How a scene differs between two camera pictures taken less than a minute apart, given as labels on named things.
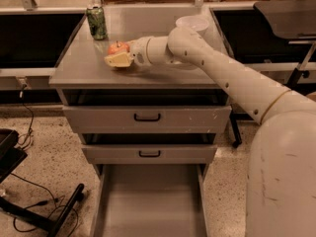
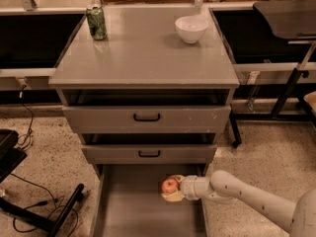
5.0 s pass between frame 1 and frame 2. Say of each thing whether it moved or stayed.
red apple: moved
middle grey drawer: stayed
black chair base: stayed
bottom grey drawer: stayed
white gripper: moved
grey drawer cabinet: stayed
